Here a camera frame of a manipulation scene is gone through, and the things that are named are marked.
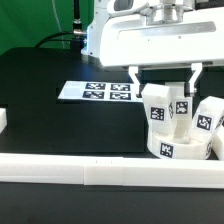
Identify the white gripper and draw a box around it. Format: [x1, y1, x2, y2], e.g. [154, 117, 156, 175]
[99, 0, 224, 98]

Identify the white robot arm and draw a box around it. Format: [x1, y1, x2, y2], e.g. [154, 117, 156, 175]
[82, 0, 224, 96]

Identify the white sheet with tags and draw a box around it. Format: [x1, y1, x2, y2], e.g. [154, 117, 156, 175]
[58, 81, 142, 103]

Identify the green backdrop curtain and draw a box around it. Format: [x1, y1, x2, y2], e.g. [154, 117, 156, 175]
[0, 0, 96, 56]

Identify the white block at left edge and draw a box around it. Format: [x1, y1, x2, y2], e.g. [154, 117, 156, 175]
[0, 108, 7, 134]

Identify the black cable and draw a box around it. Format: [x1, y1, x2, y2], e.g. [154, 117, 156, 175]
[34, 0, 88, 49]

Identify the white U-shaped fence wall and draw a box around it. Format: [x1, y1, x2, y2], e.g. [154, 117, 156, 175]
[0, 153, 224, 189]

